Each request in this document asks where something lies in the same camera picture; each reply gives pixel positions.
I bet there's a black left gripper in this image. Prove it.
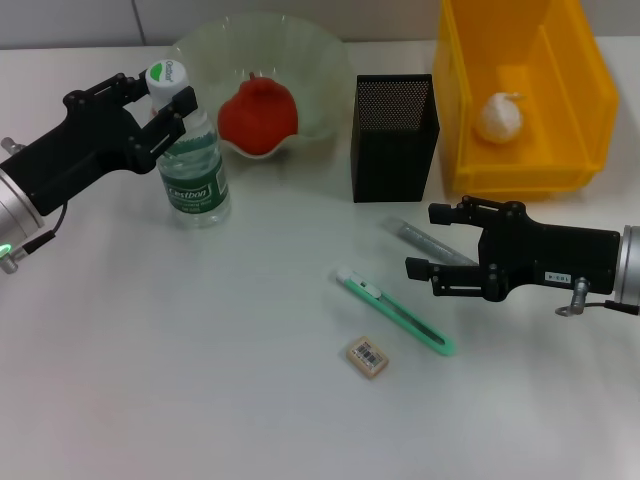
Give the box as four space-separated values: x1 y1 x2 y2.
0 73 200 218

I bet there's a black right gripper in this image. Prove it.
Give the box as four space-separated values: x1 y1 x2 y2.
403 194 625 304

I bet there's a red-orange fruit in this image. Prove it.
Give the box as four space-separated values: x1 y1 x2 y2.
217 72 300 156

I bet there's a clear green-label water bottle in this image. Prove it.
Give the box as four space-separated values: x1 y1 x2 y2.
145 59 233 230

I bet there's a white garlic bulb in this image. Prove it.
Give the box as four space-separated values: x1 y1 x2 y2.
478 91 529 144

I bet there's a silver left arm elbow plug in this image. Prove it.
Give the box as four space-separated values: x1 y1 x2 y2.
0 243 26 275

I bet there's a grey pen in clear sleeve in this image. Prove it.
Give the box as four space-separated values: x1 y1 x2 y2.
384 215 479 266

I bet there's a green utility knife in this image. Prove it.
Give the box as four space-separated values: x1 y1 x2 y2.
335 267 457 358

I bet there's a black mesh pen holder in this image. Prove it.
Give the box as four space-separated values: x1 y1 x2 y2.
352 73 441 204

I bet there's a beige eraser with barcode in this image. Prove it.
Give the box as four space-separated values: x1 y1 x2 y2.
344 337 390 380

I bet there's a yellow plastic storage bin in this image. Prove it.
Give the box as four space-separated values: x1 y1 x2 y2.
432 0 621 201

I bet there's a pale green wavy glass bowl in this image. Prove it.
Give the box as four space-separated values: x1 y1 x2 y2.
172 14 351 161

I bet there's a silver right gripper connector stud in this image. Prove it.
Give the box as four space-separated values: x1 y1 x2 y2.
553 276 591 318

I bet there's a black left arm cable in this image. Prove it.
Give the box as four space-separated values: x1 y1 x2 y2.
22 199 70 254

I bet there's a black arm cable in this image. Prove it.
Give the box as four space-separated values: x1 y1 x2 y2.
22 199 70 254
585 298 640 317

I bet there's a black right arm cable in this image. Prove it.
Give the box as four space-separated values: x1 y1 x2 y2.
585 298 640 317

